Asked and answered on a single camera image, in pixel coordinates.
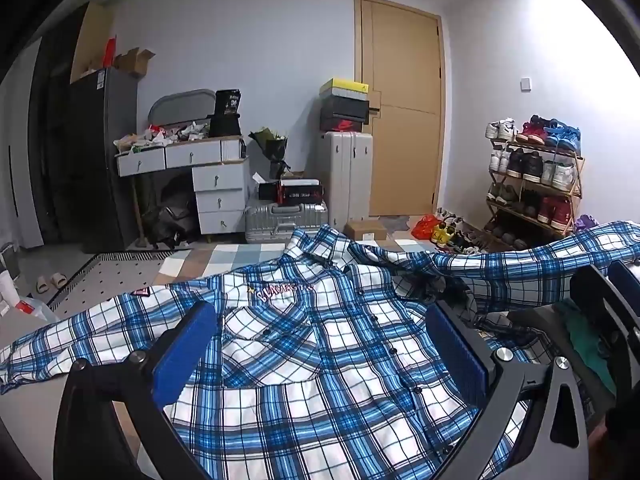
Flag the blue white plaid shirt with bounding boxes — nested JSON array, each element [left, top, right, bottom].
[[1, 221, 639, 479]]

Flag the green cloth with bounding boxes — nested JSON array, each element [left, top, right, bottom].
[[553, 298, 616, 396]]

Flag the purple bag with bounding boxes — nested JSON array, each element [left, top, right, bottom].
[[574, 214, 599, 232]]

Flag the wooden shoe rack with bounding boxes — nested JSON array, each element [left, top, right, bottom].
[[485, 139, 585, 249]]

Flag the beige slippers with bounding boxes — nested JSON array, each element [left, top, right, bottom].
[[36, 272, 68, 295]]

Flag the orange plastic bag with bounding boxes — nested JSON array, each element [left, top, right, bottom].
[[411, 214, 440, 240]]

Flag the checkered bed sheet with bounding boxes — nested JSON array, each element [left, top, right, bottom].
[[150, 236, 432, 286]]

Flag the black bag under desk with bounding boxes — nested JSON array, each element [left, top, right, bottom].
[[142, 174, 200, 249]]

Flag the black tall cabinet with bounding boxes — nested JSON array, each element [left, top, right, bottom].
[[28, 3, 138, 254]]

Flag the small cardboard box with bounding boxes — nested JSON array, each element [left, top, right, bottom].
[[343, 219, 387, 242]]

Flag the silver flat suitcase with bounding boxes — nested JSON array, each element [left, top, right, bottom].
[[244, 200, 329, 244]]

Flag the white upright suitcase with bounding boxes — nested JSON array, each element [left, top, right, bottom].
[[317, 132, 373, 231]]

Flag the white drawer desk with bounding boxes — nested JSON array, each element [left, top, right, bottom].
[[116, 136, 250, 235]]

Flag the black red box on suitcase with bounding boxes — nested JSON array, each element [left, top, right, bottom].
[[257, 179, 324, 207]]

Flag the wooden door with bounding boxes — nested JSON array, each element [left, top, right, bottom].
[[355, 0, 446, 217]]

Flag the black red shoe box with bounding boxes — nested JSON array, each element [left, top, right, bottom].
[[320, 96, 369, 132]]

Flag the yellow lid shoe box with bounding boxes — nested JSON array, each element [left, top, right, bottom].
[[319, 78, 369, 101]]

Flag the dark flower bouquet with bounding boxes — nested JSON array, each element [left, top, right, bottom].
[[250, 127, 290, 180]]

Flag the black gift bag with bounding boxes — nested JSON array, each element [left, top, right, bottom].
[[208, 89, 241, 138]]

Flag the grey oval mirror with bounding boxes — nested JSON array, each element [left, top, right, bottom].
[[148, 89, 216, 126]]

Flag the open cardboard box on cabinet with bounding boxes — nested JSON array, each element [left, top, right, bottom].
[[114, 48, 155, 78]]

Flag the wall light switch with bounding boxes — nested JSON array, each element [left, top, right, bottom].
[[520, 77, 532, 92]]

